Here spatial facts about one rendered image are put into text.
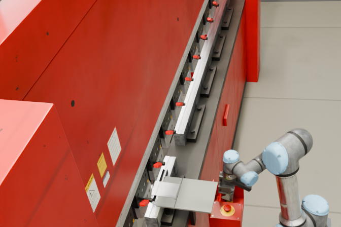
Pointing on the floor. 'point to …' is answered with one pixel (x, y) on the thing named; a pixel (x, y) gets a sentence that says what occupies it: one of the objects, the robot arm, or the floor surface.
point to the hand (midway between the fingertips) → (231, 199)
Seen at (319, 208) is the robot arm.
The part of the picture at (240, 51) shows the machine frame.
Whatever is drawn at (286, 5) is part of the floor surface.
